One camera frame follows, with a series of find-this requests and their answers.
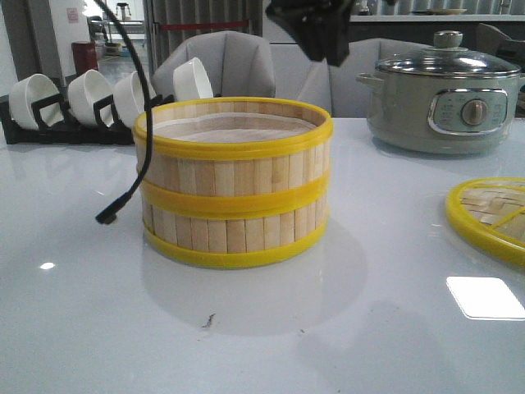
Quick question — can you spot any bamboo steamer lid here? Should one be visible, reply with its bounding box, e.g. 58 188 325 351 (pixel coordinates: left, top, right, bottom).
445 177 524 268

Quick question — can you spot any white bowl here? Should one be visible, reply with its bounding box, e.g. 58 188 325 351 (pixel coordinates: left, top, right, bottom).
67 69 112 126
8 74 59 130
172 57 213 101
113 71 145 129

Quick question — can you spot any grey armchair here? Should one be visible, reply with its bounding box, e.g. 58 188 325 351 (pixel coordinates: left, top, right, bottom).
151 30 276 98
295 38 425 118

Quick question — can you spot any grey armchair left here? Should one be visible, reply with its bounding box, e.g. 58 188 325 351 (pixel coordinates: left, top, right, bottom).
151 30 276 98

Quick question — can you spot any red trash bin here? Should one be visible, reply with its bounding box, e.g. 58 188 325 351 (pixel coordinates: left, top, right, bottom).
71 41 98 76

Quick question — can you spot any glass cooker lid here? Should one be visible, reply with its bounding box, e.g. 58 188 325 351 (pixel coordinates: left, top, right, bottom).
376 30 521 78

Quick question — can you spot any black cable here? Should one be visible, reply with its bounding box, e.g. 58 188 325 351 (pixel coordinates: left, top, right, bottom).
94 0 155 226

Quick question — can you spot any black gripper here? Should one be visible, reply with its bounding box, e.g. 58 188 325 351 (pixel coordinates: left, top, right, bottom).
265 0 354 66

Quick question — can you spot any dark grey counter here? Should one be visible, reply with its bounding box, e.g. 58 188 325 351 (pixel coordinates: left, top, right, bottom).
348 14 524 49

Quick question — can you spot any black dish rack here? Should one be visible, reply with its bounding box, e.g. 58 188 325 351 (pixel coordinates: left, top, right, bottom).
1 93 134 145

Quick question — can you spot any bamboo steamer basket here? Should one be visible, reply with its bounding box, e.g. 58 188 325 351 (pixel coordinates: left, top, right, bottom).
133 97 333 219
142 193 328 268

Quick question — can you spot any red barrier belt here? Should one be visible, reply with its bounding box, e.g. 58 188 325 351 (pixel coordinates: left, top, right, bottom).
153 20 250 31

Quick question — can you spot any white cabinet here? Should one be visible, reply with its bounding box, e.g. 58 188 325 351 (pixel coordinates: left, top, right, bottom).
262 14 332 112

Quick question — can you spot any grey-green electric cooker pot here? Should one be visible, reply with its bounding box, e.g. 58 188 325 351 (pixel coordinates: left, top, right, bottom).
356 71 524 154

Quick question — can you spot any yellow plate on counter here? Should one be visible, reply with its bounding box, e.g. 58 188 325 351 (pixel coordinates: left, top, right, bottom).
424 8 467 16

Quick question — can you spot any grey armchair right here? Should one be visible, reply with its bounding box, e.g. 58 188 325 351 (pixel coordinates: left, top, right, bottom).
295 38 425 118

